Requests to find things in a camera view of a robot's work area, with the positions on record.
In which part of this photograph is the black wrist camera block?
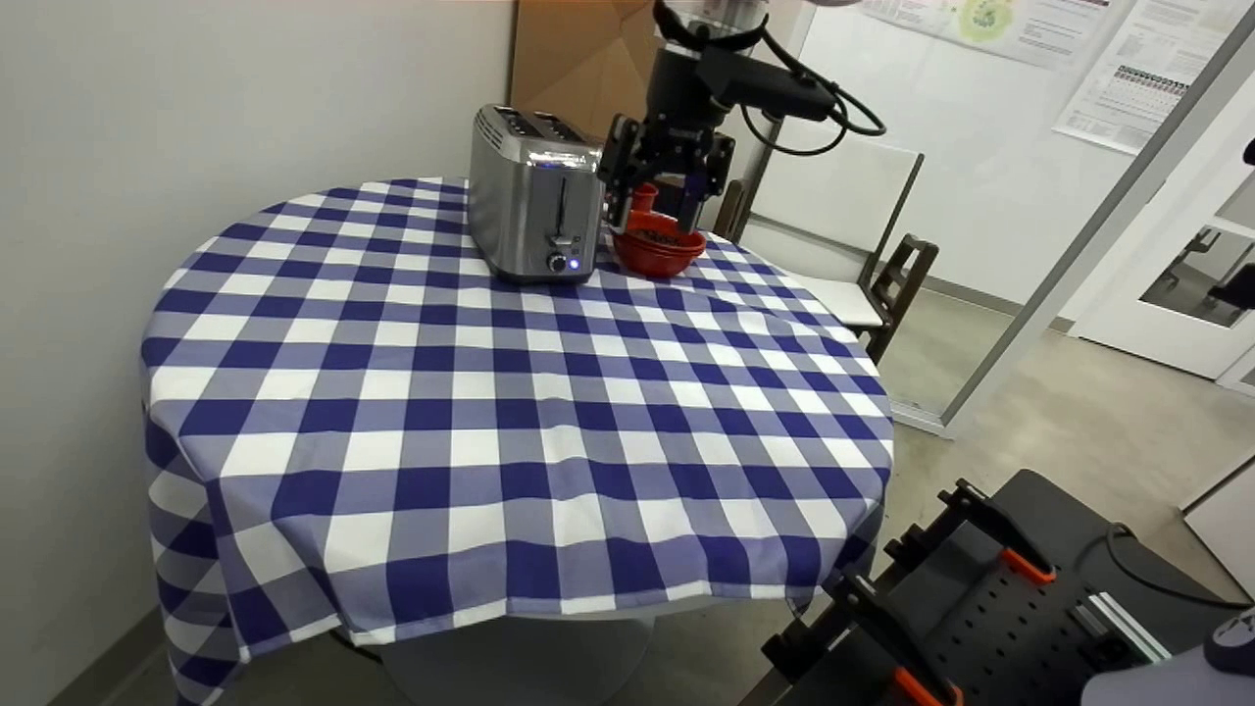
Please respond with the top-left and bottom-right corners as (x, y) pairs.
(645, 43), (841, 130)

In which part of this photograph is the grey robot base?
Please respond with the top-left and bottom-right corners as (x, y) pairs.
(1079, 608), (1255, 706)

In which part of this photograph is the aluminium frame post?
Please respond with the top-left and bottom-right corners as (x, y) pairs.
(899, 12), (1255, 441)

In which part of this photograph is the black orange equipment base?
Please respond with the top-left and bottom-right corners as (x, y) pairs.
(755, 468), (1255, 706)

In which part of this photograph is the orange black clamp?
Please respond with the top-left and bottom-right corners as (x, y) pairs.
(933, 476), (1064, 593)
(826, 572), (967, 706)

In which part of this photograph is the white folding chair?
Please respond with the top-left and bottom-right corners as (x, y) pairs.
(709, 109), (939, 365)

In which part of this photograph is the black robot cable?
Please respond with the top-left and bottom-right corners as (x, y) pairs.
(737, 28), (888, 160)

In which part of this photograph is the wall poster with green circle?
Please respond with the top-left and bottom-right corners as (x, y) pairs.
(856, 0), (1124, 72)

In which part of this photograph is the toaster lever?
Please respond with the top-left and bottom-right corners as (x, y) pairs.
(556, 172), (588, 258)

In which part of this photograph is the brown cardboard box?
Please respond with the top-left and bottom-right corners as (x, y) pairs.
(505, 0), (737, 190)

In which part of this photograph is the blue white checkered tablecloth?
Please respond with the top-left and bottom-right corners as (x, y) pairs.
(138, 172), (903, 706)

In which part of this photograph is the silver metal rail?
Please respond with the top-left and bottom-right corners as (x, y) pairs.
(1069, 589), (1176, 666)

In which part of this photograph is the white panel board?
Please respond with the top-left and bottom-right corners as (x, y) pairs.
(1180, 450), (1255, 598)

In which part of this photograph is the white door with window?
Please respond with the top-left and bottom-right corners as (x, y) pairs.
(1065, 135), (1255, 403)

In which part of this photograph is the black cable on workbench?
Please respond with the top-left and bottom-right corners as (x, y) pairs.
(1103, 517), (1255, 614)

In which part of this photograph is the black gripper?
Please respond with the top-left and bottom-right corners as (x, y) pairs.
(595, 109), (741, 245)

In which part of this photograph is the large red bowl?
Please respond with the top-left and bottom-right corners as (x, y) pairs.
(607, 213), (709, 283)

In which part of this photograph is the silver two-slot toaster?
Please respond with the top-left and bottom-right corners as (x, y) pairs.
(466, 102), (612, 289)

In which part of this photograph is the small red cup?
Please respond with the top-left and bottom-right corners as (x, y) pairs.
(622, 177), (663, 223)

